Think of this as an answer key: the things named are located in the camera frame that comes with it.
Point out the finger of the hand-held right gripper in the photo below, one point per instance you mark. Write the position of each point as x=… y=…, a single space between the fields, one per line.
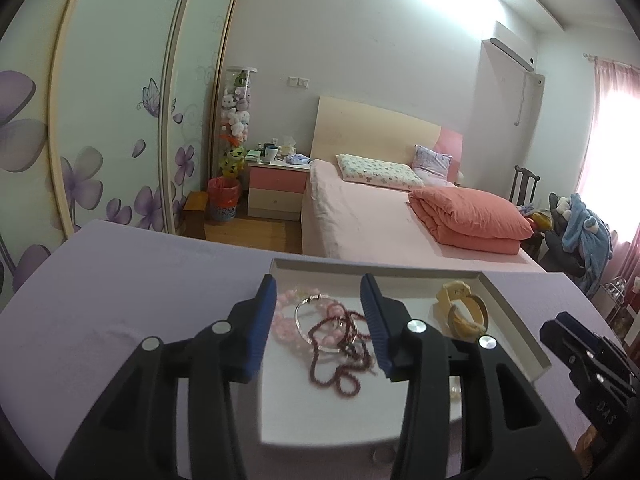
x=560 y=342
x=580 y=327

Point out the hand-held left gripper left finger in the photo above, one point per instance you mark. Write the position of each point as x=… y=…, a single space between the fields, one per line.
x=257 y=325

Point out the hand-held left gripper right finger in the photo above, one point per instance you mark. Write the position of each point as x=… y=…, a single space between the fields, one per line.
x=375 y=325

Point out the clear bangle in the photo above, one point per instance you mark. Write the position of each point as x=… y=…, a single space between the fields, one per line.
x=298 y=322

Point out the shallow grey cardboard box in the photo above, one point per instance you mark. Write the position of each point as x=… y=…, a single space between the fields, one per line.
x=310 y=415

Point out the person's right hand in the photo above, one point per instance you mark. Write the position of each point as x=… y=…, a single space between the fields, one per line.
x=586 y=447

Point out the black office chair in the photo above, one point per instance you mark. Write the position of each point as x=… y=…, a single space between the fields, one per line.
x=552 y=252

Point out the yellow bangle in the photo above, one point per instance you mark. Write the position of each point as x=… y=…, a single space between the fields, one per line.
x=480 y=310

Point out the blue plush robe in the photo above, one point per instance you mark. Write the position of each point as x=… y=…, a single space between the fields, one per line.
x=587 y=240

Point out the pink curtain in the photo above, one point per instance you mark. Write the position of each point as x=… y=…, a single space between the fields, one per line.
x=625 y=250

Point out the pink bed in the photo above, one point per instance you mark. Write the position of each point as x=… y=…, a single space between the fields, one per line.
x=360 y=210

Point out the red trash bin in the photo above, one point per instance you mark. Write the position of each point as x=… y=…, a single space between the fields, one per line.
x=223 y=200

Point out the small wooden stool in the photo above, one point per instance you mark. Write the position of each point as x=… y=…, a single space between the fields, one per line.
x=195 y=207

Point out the pink and beige nightstand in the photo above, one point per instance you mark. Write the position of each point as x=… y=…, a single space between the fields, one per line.
x=277 y=190

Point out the folded orange duvet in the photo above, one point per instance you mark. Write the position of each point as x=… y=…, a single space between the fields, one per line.
x=470 y=215

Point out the white printed pillow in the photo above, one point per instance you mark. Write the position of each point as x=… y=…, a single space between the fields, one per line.
x=380 y=172

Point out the dark wooden chair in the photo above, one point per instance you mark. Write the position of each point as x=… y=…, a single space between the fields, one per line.
x=525 y=185

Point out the yellow plush toy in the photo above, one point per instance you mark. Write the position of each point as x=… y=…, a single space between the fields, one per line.
x=233 y=162

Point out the white mug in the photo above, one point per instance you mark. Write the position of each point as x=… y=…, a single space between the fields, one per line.
x=270 y=153

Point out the purple pillow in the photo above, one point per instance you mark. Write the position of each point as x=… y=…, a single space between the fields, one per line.
x=432 y=162

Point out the tissue box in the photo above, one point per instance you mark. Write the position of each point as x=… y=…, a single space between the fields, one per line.
x=288 y=149

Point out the beige and pink headboard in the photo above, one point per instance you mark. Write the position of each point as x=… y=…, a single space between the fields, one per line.
x=370 y=130

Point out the clear tube of plush toys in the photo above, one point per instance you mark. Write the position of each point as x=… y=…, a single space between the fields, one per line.
x=237 y=110

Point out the floral sliding door wardrobe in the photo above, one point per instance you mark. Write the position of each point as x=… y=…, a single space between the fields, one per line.
x=110 y=85

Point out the white air conditioner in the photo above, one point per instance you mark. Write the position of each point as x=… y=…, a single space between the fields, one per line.
x=512 y=52

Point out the white wall switch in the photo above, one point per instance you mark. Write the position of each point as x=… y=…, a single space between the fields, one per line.
x=297 y=81

